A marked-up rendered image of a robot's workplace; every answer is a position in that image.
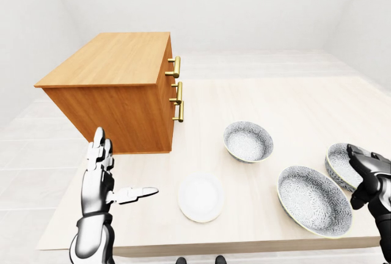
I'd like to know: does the white plate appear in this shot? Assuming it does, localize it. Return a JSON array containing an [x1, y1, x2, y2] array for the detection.
[[178, 171, 225, 224]]

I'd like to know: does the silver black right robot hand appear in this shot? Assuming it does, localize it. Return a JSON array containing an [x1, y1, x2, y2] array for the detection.
[[346, 143, 391, 215]]

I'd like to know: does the wooden cabinet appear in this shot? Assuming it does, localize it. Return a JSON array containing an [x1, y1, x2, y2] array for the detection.
[[34, 31, 178, 155]]

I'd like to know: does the patterned black white bowl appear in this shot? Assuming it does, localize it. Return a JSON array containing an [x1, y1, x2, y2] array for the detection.
[[222, 120, 274, 164], [276, 165, 354, 240], [324, 142, 364, 193]]

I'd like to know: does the wooden cabinet drawer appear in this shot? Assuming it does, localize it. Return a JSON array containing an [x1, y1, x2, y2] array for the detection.
[[158, 100, 177, 154], [158, 73, 176, 124], [155, 36, 175, 89]]

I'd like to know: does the brass drawer handle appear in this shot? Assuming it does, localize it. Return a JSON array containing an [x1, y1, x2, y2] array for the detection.
[[172, 100, 185, 123], [164, 56, 181, 79], [169, 81, 183, 105]]

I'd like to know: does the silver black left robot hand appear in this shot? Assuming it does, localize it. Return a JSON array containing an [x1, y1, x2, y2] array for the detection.
[[81, 126, 159, 217]]

